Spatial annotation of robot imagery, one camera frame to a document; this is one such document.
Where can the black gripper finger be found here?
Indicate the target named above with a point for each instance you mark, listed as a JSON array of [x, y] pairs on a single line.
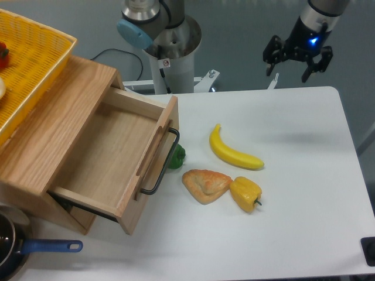
[[273, 53], [319, 67]]

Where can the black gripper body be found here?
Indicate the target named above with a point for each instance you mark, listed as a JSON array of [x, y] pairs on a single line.
[[308, 37]]

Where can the yellow toy banana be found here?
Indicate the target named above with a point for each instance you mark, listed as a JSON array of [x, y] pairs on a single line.
[[230, 155]]

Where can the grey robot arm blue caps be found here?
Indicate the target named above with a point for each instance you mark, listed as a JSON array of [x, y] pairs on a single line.
[[155, 16]]

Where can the yellow toy bell pepper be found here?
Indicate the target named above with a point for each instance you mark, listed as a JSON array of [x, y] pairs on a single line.
[[246, 193]]

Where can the green toy bell pepper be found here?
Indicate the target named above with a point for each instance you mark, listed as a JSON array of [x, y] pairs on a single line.
[[177, 158]]

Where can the toy croissant bread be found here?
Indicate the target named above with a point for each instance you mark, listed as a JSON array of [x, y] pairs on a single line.
[[206, 186]]

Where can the black corner device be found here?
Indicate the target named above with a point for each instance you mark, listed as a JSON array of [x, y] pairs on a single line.
[[368, 244]]

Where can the yellow plastic basket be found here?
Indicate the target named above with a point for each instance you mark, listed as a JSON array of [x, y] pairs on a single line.
[[38, 54]]

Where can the wooden drawer cabinet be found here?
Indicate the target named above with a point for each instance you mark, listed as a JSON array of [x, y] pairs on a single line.
[[35, 153]]

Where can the red toy pepper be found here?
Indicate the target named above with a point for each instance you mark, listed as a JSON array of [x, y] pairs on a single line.
[[4, 55]]

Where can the white toy vegetable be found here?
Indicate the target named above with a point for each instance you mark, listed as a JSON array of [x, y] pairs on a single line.
[[2, 88]]

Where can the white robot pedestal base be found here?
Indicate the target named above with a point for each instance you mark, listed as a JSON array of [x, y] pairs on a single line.
[[173, 64]]

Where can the open wooden drawer black handle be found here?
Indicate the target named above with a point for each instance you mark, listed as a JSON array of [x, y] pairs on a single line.
[[120, 158]]

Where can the blue handled saucepan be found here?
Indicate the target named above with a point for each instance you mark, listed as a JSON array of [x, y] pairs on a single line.
[[16, 246]]

